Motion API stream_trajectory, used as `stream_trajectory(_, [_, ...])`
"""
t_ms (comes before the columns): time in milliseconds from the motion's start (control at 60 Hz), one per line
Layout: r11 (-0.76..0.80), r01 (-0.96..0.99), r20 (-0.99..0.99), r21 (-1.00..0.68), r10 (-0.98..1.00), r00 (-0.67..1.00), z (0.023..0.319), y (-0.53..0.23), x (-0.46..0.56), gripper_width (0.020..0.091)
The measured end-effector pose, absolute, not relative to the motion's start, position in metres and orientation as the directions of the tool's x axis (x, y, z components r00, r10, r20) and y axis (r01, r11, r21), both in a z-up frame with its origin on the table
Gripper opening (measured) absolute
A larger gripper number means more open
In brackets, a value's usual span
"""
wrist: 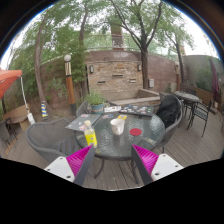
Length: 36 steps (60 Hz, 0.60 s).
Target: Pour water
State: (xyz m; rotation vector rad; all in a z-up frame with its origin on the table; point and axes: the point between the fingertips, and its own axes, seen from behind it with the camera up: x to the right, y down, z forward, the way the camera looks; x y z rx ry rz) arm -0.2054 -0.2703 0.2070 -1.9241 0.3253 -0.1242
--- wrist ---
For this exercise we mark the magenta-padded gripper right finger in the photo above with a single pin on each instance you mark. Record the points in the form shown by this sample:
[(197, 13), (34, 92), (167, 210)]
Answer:
[(166, 165)]

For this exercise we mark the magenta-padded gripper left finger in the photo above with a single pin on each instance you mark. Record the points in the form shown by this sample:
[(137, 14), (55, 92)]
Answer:
[(60, 166)]

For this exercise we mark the clear bottle with yellow label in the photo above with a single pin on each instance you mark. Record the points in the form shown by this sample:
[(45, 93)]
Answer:
[(90, 137)]

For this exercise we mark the grey mesh armchair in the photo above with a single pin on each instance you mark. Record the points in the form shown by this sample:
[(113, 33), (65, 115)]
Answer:
[(170, 135), (81, 109), (43, 135)]

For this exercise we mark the flat round red coaster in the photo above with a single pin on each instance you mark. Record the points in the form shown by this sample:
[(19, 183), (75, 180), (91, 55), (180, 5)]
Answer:
[(135, 132)]

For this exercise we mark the grey laptop with stickers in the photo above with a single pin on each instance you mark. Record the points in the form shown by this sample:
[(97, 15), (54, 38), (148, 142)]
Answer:
[(81, 122)]

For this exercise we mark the white parasol pole with base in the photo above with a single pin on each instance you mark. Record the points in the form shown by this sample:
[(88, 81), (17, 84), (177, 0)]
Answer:
[(30, 118)]

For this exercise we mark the blue yellow striped cone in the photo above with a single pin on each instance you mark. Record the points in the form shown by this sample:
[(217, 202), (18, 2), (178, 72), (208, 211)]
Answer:
[(44, 110)]

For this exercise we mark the black metal chair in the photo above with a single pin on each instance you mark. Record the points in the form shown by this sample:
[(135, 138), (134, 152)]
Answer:
[(200, 113)]

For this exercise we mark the black laptop with stickers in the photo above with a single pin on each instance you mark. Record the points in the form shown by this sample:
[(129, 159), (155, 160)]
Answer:
[(136, 110)]

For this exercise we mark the white mug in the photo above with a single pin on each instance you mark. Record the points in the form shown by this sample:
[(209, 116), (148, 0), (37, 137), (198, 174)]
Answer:
[(117, 127)]

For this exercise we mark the dark wicker chair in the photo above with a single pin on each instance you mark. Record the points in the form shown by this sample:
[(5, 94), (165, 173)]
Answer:
[(5, 131)]

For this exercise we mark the small yellow card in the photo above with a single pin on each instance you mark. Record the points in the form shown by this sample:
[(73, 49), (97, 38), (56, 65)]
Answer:
[(122, 117)]

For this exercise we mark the wooden bench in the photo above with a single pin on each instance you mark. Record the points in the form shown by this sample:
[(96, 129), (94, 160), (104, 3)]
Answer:
[(16, 114)]

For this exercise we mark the small colourful sticker card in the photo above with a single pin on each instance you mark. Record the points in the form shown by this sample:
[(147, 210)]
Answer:
[(107, 116)]

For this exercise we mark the round patio side table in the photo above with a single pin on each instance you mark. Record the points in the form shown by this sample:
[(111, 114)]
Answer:
[(187, 96)]

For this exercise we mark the green plant in blue pot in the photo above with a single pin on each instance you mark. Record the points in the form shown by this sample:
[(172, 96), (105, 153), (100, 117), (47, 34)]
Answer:
[(96, 101)]

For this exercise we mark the white printed booklet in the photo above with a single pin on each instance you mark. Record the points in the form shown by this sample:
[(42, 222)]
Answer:
[(112, 109)]

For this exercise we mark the tree with dark forked trunk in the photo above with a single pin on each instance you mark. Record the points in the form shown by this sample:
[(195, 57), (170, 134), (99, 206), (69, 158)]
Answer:
[(144, 66)]

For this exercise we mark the orange parasol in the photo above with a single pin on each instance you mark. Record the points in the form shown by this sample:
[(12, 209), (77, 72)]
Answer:
[(8, 78)]

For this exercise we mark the tree with leaning trunk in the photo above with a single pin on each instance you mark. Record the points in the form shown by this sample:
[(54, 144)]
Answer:
[(37, 66)]

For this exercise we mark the tree with thin straight trunk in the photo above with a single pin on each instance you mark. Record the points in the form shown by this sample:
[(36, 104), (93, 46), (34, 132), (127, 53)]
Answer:
[(81, 30)]

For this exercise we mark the grey wall box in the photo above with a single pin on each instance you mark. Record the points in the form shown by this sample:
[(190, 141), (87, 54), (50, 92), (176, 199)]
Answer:
[(151, 83)]

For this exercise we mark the slim lamp post by wall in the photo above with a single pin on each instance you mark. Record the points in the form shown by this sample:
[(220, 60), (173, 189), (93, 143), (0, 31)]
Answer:
[(177, 78)]

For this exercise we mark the black wall lantern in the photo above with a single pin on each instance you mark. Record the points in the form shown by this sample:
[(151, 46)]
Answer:
[(139, 67), (91, 69)]

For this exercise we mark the slim tree by wall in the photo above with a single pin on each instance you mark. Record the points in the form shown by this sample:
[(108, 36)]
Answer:
[(180, 63)]

